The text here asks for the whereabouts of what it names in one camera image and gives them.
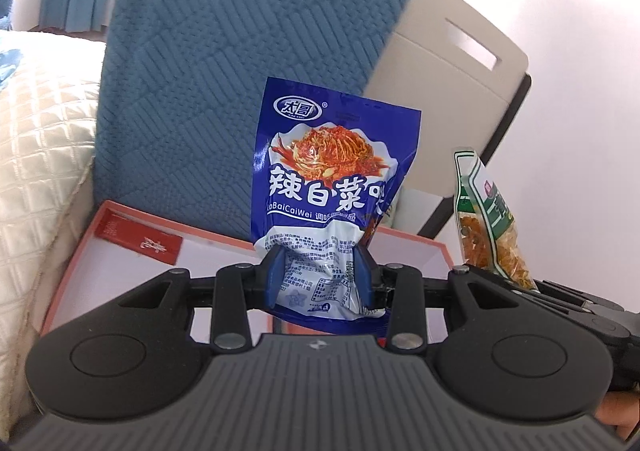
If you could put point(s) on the pink box lid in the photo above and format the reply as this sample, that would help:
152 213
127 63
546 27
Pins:
210 251

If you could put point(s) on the long red stick packet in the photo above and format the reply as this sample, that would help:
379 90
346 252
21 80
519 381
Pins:
140 241

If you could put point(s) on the white plastic chair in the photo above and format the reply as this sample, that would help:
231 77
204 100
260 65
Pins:
440 81

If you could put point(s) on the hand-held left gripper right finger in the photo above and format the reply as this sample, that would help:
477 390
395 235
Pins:
364 278

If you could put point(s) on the cream quilted bedspread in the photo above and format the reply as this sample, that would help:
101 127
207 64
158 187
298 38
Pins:
40 156

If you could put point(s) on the blue snack packet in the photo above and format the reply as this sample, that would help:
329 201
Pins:
325 191

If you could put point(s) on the blue covered chair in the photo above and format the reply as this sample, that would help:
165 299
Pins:
225 56

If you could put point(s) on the clear green noodle snack packet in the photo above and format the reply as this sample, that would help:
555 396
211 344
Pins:
490 241

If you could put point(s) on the blue patterned cloth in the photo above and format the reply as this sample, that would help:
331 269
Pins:
10 63

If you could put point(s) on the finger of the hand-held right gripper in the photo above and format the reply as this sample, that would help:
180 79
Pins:
595 318

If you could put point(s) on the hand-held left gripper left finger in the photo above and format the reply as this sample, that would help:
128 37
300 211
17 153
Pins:
275 278

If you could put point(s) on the person's right hand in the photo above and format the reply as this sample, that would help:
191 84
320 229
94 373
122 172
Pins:
622 411

